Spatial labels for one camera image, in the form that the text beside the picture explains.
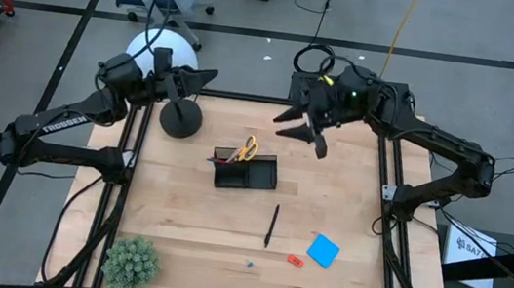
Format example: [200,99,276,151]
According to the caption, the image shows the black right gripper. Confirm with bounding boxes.
[269,57,390,154]

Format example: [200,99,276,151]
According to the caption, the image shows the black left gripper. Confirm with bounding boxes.
[93,48,221,116]

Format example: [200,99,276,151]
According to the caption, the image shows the yellow-handled scissors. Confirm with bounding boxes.
[223,131,262,169]

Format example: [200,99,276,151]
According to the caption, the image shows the black pen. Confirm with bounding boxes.
[262,201,282,251]

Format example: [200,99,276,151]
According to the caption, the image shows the blue sticky note pad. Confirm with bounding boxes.
[304,231,343,272]

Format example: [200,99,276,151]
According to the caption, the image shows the orange eraser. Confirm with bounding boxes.
[284,252,307,269]

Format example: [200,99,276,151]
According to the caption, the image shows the black mesh desk organizer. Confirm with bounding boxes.
[208,144,283,196]

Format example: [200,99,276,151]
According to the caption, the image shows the white globe table lamp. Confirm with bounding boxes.
[115,24,215,143]

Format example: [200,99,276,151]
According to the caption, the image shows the black perforated computer box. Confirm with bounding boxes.
[287,68,418,119]

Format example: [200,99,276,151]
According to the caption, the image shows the green potted plant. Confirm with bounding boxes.
[97,231,165,288]

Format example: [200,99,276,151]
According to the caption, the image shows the white paper sign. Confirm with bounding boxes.
[438,220,502,288]

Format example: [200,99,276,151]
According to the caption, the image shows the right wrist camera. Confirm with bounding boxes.
[310,130,332,162]

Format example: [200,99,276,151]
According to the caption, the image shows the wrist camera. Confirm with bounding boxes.
[148,45,176,83]
[310,130,332,162]

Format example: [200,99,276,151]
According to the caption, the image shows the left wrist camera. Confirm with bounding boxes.
[148,45,176,83]

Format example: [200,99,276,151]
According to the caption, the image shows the black aluminium table frame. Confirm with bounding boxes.
[35,70,475,288]

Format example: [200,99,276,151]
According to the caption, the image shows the black coiled cable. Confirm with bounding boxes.
[291,40,338,79]

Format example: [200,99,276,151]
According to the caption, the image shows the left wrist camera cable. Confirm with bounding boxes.
[119,0,174,67]

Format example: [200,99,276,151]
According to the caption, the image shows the black floor cables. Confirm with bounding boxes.
[276,0,340,46]

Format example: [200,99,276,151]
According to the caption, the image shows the yellow hanging cable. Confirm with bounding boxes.
[376,0,424,85]

